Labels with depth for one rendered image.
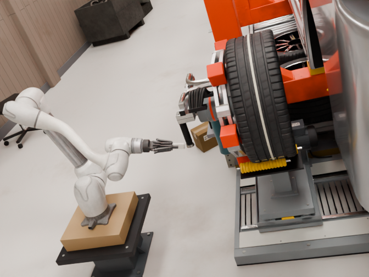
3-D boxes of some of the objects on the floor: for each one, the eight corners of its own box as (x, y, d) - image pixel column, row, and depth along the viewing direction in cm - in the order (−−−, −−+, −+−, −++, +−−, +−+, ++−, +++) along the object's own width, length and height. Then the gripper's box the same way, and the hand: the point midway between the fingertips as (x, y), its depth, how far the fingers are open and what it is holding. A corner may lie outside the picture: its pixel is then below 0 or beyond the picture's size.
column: (240, 165, 302) (227, 120, 282) (228, 167, 305) (214, 123, 285) (241, 158, 311) (228, 113, 290) (228, 160, 313) (215, 116, 293)
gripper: (140, 146, 212) (184, 146, 210) (143, 134, 223) (185, 134, 221) (141, 158, 216) (184, 158, 214) (145, 145, 227) (185, 145, 225)
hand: (178, 145), depth 218 cm, fingers closed
